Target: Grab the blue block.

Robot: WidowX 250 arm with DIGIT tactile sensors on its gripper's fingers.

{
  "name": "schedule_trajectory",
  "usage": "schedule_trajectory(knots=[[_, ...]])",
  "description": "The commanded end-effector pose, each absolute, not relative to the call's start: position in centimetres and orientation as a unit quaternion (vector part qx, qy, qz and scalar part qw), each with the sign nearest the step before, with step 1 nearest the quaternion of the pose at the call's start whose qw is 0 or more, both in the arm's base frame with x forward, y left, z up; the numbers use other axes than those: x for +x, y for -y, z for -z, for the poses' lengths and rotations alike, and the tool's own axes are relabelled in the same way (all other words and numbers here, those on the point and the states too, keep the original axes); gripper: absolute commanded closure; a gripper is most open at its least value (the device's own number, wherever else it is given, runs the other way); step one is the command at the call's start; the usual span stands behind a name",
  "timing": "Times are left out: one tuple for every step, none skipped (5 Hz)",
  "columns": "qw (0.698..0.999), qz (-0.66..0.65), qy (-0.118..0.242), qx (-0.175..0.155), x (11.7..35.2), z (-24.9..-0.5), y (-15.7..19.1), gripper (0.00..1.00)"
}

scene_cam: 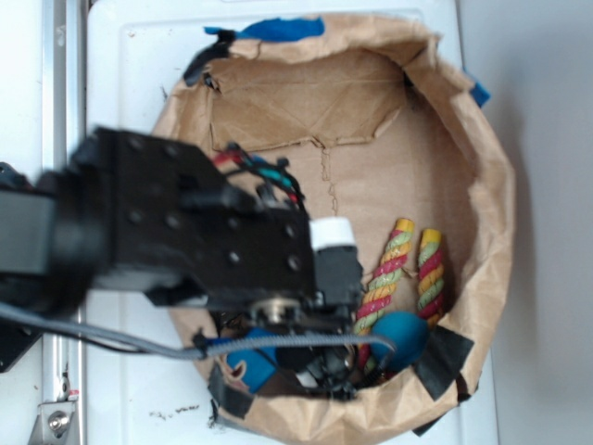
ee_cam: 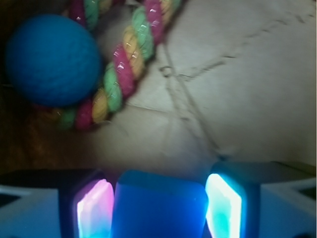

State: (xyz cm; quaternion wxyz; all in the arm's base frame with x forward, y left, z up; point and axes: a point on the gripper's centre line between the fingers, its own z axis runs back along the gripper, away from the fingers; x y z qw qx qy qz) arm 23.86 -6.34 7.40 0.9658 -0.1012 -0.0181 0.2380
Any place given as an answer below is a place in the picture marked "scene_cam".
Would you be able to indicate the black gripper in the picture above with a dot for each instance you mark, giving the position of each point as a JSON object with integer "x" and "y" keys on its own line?
{"x": 263, "y": 265}

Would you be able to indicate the blue block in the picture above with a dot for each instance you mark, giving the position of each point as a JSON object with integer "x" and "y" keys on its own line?
{"x": 250, "y": 370}

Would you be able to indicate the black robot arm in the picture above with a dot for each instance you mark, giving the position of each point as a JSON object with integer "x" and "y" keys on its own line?
{"x": 134, "y": 212}

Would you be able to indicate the white tape strip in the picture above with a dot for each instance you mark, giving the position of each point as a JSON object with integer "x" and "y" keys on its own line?
{"x": 331, "y": 232}

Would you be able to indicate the blue ball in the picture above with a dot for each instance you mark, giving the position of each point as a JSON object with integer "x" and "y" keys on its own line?
{"x": 408, "y": 332}

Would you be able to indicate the brown paper bag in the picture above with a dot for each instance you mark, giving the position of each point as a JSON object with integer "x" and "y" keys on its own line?
{"x": 378, "y": 127}

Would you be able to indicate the multicolour twisted rope toy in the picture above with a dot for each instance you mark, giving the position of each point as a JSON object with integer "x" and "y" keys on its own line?
{"x": 382, "y": 287}

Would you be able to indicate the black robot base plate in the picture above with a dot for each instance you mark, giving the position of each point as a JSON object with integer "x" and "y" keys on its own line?
{"x": 16, "y": 341}

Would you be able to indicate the metal corner bracket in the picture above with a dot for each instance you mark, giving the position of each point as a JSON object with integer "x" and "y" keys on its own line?
{"x": 56, "y": 423}

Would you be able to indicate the aluminium rail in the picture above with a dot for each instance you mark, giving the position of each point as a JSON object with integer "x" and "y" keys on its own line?
{"x": 63, "y": 127}

